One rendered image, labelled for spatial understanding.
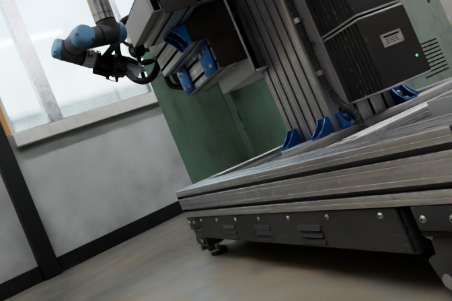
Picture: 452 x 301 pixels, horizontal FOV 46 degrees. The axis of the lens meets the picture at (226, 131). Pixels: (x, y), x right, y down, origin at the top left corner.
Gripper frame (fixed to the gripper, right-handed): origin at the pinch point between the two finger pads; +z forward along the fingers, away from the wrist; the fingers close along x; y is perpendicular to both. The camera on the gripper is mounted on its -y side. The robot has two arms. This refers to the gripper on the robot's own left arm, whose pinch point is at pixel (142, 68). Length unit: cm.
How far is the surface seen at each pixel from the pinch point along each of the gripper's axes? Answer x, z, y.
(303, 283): 91, -10, 90
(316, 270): 90, -4, 87
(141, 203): -140, 73, 17
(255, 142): 12, 45, 26
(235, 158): 1, 43, 30
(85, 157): -141, 33, -9
